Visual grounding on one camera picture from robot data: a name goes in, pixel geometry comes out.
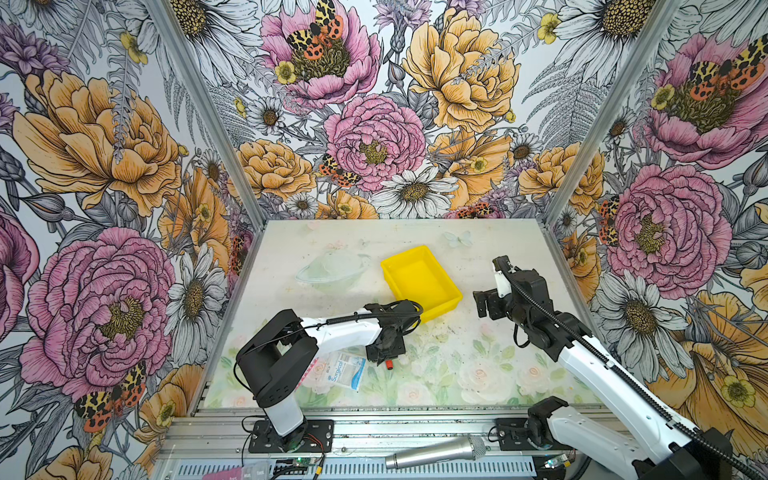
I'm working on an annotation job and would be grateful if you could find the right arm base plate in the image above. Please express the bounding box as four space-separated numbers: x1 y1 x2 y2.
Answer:
494 417 538 452

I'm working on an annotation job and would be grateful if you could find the green circuit board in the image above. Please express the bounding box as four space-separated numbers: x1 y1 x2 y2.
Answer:
542 453 571 469

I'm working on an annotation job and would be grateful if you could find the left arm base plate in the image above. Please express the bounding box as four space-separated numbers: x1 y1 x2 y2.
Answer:
247 419 335 454

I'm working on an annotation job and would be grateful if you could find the aluminium front rail frame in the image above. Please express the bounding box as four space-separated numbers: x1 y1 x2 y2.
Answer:
152 407 609 479

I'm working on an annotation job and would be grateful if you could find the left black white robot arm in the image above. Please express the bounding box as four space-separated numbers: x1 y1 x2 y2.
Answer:
233 300 424 450

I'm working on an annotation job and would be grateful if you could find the white blue wipe packet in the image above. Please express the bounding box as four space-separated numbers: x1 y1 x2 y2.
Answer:
325 351 367 392

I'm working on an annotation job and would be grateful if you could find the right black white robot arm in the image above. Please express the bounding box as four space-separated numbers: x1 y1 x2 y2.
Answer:
473 256 764 479

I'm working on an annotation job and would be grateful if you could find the silver microphone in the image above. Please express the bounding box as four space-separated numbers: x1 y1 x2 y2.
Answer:
384 435 487 469

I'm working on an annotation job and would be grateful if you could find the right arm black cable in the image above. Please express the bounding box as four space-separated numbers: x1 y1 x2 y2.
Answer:
497 263 768 480

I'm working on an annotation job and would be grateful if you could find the pink patterned packet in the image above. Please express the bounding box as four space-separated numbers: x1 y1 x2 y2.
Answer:
300 360 332 395

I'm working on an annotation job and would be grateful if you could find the yellow plastic bin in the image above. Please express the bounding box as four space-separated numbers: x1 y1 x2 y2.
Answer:
380 245 463 323

